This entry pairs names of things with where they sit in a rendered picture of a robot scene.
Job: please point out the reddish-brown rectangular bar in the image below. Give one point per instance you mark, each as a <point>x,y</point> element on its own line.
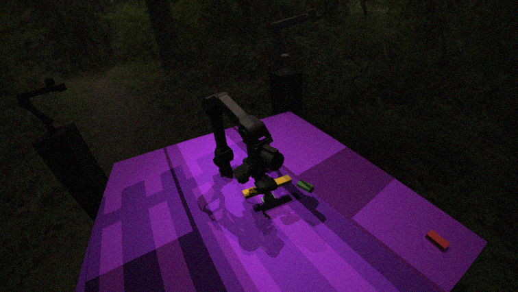
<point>437,240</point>

